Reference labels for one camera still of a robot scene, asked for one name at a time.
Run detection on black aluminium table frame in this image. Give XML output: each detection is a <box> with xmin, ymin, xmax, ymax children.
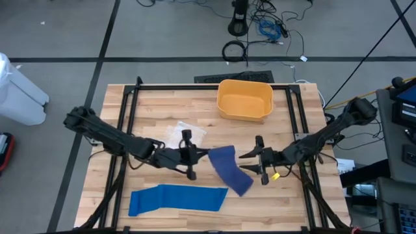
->
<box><xmin>77</xmin><ymin>76</ymin><xmax>352</xmax><ymax>234</ymax></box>

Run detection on white waste bin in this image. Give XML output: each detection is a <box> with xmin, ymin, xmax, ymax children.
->
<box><xmin>0</xmin><ymin>51</ymin><xmax>50</xmax><ymax>127</ymax></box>

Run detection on long black taut cable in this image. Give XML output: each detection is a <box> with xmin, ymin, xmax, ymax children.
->
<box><xmin>324</xmin><ymin>0</ymin><xmax>416</xmax><ymax>109</ymax></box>

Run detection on red black case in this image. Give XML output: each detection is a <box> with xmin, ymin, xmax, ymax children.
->
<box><xmin>0</xmin><ymin>132</ymin><xmax>16</xmax><ymax>173</ymax></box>

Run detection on black round knob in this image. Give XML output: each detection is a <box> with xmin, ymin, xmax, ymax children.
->
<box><xmin>391</xmin><ymin>76</ymin><xmax>407</xmax><ymax>90</ymax></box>

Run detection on black power strip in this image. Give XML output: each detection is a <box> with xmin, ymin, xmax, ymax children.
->
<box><xmin>274</xmin><ymin>19</ymin><xmax>289</xmax><ymax>38</ymax></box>

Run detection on black flat panel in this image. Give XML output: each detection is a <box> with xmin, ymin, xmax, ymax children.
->
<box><xmin>339</xmin><ymin>159</ymin><xmax>391</xmax><ymax>189</ymax></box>

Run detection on black keyboard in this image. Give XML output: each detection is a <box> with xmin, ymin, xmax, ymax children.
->
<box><xmin>194</xmin><ymin>70</ymin><xmax>276</xmax><ymax>84</ymax></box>

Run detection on bright blue elastic bandage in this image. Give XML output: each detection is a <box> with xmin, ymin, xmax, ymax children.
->
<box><xmin>128</xmin><ymin>183</ymin><xmax>229</xmax><ymax>218</ymax></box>

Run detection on yellow floor cable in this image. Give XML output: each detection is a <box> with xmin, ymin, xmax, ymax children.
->
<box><xmin>324</xmin><ymin>77</ymin><xmax>416</xmax><ymax>111</ymax></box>

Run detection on black controller box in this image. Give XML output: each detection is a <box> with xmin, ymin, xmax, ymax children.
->
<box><xmin>402</xmin><ymin>144</ymin><xmax>416</xmax><ymax>168</ymax></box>

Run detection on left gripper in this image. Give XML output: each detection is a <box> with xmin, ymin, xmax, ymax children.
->
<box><xmin>177</xmin><ymin>129</ymin><xmax>211</xmax><ymax>181</ymax></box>

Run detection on black stand base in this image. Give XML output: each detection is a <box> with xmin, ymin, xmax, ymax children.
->
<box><xmin>227</xmin><ymin>0</ymin><xmax>250</xmax><ymax>37</ymax></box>

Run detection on yellow plastic bin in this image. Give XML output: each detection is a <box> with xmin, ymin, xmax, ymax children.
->
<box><xmin>216</xmin><ymin>79</ymin><xmax>274</xmax><ymax>123</ymax></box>

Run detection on grey equipment cart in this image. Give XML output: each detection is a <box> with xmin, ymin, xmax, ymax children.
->
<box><xmin>376</xmin><ymin>87</ymin><xmax>416</xmax><ymax>185</ymax></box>

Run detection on black cable coil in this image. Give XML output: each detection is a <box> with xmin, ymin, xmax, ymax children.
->
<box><xmin>222</xmin><ymin>40</ymin><xmax>248</xmax><ymax>62</ymax></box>

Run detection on black monitor device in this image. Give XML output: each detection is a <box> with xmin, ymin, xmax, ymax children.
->
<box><xmin>389</xmin><ymin>83</ymin><xmax>416</xmax><ymax>131</ymax></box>

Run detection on black floor cable tangle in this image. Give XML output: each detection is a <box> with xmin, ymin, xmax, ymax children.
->
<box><xmin>246</xmin><ymin>0</ymin><xmax>315</xmax><ymax>62</ymax></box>

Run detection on dark grey equipment box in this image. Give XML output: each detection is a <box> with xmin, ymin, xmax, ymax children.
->
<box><xmin>376</xmin><ymin>177</ymin><xmax>416</xmax><ymax>234</ymax></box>

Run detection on blue cable coil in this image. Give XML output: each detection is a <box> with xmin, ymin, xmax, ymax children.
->
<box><xmin>258</xmin><ymin>19</ymin><xmax>283</xmax><ymax>42</ymax></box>

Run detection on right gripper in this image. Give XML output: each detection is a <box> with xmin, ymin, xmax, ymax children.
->
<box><xmin>239</xmin><ymin>135</ymin><xmax>285</xmax><ymax>186</ymax></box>

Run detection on white paper sheet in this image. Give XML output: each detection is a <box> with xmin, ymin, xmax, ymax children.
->
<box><xmin>336</xmin><ymin>158</ymin><xmax>356</xmax><ymax>176</ymax></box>

